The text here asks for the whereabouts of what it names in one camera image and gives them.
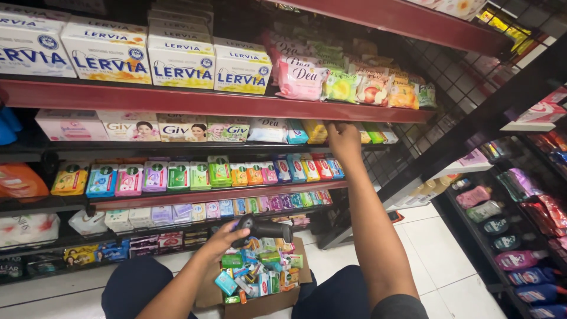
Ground person's right hand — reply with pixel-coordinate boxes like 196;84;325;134
328;122;362;164

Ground person's left hand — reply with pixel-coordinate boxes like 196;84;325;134
201;220;251;266

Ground black barcode scanner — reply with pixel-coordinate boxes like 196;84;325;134
230;215;294;250

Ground row of small wrapped soaps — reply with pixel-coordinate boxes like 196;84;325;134
247;117;399;145

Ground group of fruit print packets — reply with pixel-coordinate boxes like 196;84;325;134
322;38;437;110

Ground group of pink soap packets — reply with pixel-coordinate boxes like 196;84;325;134
263;31;329;102

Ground row of pastel soap bars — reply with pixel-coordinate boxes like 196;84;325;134
69;190;334;236

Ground red metal shelf rack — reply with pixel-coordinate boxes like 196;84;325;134
0;0;510;284

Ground heap of mixed soap bars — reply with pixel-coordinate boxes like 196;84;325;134
214;237;304;306

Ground row of colourful soap bars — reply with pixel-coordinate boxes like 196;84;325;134
50;153;346;198

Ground person's right leg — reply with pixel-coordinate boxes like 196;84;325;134
291;265;374;319

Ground person's leg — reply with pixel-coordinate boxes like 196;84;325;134
291;265;374;319
101;256;198;319

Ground hanging yellow packets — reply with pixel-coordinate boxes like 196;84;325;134
476;8;537;56

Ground brown cardboard box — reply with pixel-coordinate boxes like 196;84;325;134
195;237;313;319

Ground row of face print boxes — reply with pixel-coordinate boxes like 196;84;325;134
35;108;251;143

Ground black rack with bottles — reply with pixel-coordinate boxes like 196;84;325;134
432;86;567;319

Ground stack of white soap boxes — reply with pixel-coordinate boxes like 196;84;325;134
0;0;273;96

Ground row of dark sachet packs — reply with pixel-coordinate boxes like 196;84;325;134
0;215;312;281

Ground person's left leg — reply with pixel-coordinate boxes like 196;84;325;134
101;256;198;319

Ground orange refill pouch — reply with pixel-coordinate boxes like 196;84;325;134
0;162;50;199

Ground white pack with red print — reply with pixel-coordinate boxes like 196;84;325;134
0;213;61;249

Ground blue plastic pack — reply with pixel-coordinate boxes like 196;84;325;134
0;105;23;146

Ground black wire mesh panel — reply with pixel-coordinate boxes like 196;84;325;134
361;0;567;189

